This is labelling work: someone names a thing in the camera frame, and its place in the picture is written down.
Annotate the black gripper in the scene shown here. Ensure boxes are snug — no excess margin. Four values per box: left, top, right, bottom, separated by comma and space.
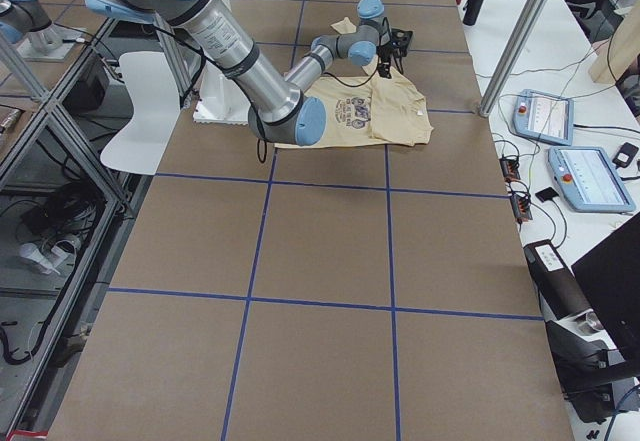
376, 45, 393, 79

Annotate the aluminium frame post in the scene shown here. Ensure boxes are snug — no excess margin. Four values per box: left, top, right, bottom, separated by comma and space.
478, 0, 547, 118

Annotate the teach pendant tablet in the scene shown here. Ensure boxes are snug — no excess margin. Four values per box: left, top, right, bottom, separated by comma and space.
547, 146, 636, 213
512, 89, 574, 146

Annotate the white plastic chair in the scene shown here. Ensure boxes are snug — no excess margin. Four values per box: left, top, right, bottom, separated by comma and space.
100, 51, 181, 175

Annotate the far teach pendant tablet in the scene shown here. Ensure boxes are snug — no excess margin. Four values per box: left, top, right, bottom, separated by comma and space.
512, 89, 574, 146

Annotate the black water bottle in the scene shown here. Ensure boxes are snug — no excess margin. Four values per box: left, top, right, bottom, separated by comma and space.
462, 0, 484, 26

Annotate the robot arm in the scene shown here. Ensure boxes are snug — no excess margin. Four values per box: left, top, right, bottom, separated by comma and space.
85, 0, 390, 146

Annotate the black monitor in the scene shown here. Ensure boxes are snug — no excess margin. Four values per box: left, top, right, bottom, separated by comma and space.
572, 216, 639, 359

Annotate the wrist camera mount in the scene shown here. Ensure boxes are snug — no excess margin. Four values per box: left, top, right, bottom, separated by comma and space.
390, 28, 414, 58

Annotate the near teach pendant tablet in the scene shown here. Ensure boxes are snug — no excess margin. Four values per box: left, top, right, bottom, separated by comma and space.
547, 146, 636, 213

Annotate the cream long-sleeve printed shirt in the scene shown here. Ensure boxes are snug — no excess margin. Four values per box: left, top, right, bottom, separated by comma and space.
273, 17, 434, 151

